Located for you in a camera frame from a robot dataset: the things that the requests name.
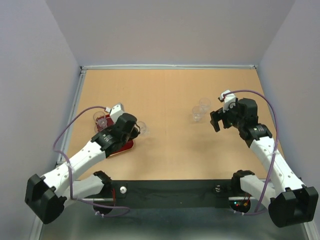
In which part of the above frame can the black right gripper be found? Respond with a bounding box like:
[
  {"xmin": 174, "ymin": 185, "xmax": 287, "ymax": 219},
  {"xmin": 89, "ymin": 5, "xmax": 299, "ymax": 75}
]
[{"xmin": 209, "ymin": 100, "xmax": 244, "ymax": 132}]

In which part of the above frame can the clear glass from corner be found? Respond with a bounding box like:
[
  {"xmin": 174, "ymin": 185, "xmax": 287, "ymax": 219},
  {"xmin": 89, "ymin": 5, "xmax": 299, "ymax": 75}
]
[{"xmin": 93, "ymin": 111, "xmax": 107, "ymax": 128}]

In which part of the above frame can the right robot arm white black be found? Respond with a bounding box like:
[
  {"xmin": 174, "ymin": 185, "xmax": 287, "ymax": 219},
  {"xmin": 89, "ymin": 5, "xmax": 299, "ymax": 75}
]
[{"xmin": 210, "ymin": 94, "xmax": 319, "ymax": 228}]

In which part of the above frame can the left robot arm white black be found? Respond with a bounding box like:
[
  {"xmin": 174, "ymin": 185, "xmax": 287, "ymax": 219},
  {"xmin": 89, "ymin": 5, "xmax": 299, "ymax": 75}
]
[{"xmin": 24, "ymin": 112, "xmax": 139, "ymax": 224}]

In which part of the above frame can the red tray with gold rim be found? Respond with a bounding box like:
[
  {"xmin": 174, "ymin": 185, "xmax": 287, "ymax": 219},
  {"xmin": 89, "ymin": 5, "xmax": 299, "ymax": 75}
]
[{"xmin": 104, "ymin": 119, "xmax": 134, "ymax": 156}]

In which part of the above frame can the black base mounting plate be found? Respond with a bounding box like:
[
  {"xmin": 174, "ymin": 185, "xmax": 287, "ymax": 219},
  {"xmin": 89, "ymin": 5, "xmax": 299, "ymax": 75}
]
[{"xmin": 87, "ymin": 179, "xmax": 255, "ymax": 212}]

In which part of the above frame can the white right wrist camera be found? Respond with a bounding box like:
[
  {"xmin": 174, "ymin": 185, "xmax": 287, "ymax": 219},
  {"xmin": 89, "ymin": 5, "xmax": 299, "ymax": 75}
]
[{"xmin": 218, "ymin": 90, "xmax": 237, "ymax": 113}]

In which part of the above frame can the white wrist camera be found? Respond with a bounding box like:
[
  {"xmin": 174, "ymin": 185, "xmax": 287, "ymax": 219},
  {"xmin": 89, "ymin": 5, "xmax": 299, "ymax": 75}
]
[
  {"xmin": 218, "ymin": 90, "xmax": 237, "ymax": 113},
  {"xmin": 104, "ymin": 102, "xmax": 125, "ymax": 123}
]

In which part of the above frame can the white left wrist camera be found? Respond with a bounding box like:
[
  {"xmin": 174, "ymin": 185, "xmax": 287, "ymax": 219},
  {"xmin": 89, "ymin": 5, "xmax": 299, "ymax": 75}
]
[{"xmin": 104, "ymin": 102, "xmax": 125, "ymax": 123}]

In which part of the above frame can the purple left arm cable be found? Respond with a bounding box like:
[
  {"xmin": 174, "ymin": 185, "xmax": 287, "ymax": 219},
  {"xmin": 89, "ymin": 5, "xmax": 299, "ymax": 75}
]
[{"xmin": 52, "ymin": 106, "xmax": 131, "ymax": 218}]

